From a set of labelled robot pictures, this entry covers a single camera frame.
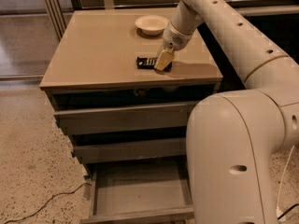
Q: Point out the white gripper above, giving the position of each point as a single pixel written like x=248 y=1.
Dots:
x=175 y=38

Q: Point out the white wall plug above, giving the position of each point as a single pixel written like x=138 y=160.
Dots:
x=280 y=216

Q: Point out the grey drawer cabinet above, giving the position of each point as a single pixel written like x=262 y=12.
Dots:
x=94 y=67

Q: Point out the middle grey drawer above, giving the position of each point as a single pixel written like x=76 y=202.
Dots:
x=131 y=151

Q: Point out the metal window railing frame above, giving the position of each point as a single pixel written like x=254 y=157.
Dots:
x=277 y=18

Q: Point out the white ceramic bowl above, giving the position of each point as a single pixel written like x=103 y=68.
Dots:
x=151 y=24

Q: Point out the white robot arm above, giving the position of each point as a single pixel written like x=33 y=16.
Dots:
x=232 y=135

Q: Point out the bottom grey open drawer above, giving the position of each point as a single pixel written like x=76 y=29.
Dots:
x=151 y=191

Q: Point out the top grey drawer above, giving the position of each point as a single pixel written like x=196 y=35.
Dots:
x=122 y=119

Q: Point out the black rxbar chocolate bar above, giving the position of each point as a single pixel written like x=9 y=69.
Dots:
x=146 y=62

